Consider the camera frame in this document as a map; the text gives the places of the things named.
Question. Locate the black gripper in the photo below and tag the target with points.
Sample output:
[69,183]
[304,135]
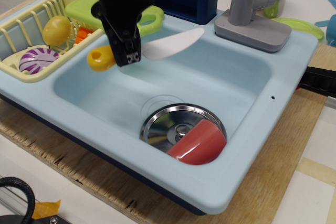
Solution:
[121,17]

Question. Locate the yellow handled toy knife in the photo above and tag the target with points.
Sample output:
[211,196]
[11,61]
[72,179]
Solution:
[101,58]

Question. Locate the green plastic cutting board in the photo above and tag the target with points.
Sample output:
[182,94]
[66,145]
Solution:
[150,22]

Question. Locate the wooden base board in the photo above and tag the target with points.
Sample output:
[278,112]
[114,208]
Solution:
[292,180]

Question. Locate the orange toy carrot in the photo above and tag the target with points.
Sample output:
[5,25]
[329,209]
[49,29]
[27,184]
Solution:
[82,34]

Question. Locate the yellow toy potato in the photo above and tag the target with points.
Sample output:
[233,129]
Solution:
[56,31]

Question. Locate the steel pot lid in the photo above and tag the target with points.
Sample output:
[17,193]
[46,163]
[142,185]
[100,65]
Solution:
[167,125]

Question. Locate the cream dish rack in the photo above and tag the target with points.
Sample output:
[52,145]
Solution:
[23,32]

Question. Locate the purple toy cabbage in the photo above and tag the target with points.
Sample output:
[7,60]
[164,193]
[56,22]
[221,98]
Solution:
[34,60]

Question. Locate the light blue toy sink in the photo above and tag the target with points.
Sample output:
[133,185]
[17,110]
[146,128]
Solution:
[247,89]

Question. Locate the grey toy faucet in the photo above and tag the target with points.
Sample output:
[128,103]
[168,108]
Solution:
[241,24]

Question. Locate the red plastic cup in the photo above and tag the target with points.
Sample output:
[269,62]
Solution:
[201,145]

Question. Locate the green plastic plate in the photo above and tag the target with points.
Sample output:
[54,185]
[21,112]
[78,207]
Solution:
[302,26]

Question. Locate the orange tape piece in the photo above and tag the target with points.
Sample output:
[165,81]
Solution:
[45,209]

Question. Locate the black clamp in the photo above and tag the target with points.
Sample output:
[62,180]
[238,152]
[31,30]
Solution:
[320,81]

